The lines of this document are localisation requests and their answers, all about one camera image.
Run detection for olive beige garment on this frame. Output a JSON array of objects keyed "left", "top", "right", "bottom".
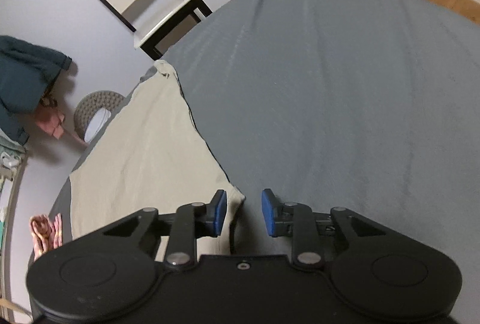
[{"left": 69, "top": 60, "right": 245, "bottom": 255}]

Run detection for grey bed sheet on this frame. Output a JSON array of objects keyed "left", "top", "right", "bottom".
[{"left": 28, "top": 0, "right": 480, "bottom": 310}]

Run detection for white bowl in basket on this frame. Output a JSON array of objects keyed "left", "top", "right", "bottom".
[{"left": 84, "top": 108, "right": 112, "bottom": 144}]

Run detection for woven grey basket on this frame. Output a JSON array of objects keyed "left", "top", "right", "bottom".
[{"left": 73, "top": 91, "right": 125, "bottom": 140}]

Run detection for pink striped folded cloth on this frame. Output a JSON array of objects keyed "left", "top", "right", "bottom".
[{"left": 29, "top": 214, "right": 64, "bottom": 261}]

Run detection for pink hanging garment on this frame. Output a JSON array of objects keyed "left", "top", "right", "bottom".
[{"left": 32, "top": 95, "right": 87, "bottom": 147}]

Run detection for dark teal hanging jacket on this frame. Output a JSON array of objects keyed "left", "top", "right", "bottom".
[{"left": 1, "top": 36, "right": 72, "bottom": 146}]

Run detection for cluttered wall shelf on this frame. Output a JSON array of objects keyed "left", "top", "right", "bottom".
[{"left": 1, "top": 130, "right": 27, "bottom": 277}]

